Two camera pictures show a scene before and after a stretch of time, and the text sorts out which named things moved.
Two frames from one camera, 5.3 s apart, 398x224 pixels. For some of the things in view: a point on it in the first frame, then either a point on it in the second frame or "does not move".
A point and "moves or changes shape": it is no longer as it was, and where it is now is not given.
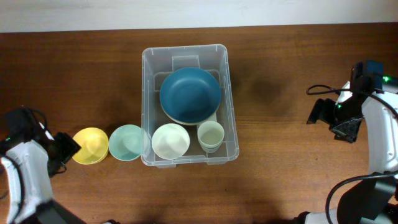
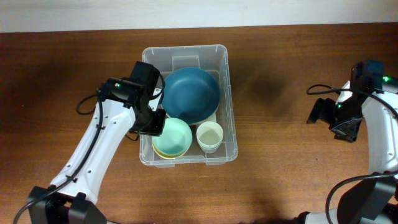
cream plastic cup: x=211 y=134 does not move
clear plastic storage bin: x=159 y=61 does not move
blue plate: x=189 y=94 does not move
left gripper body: x=55 y=158 to x=152 y=124
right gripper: x=321 y=111 does not move
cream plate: x=212 y=118 does not move
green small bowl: x=127 y=142 to x=175 y=139
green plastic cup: x=210 y=146 moves or changes shape
